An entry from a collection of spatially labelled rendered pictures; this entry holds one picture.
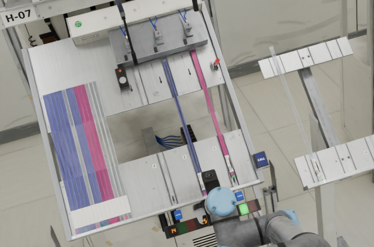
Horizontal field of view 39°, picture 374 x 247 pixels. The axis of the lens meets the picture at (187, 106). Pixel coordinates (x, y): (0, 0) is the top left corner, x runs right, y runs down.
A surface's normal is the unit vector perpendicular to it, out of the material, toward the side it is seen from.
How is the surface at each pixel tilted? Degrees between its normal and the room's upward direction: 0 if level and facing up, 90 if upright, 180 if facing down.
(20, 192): 0
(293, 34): 90
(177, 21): 44
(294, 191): 0
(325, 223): 90
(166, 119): 0
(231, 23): 90
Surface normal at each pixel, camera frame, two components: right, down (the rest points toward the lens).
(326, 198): 0.22, 0.49
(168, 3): 0.02, -0.25
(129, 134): -0.18, -0.83
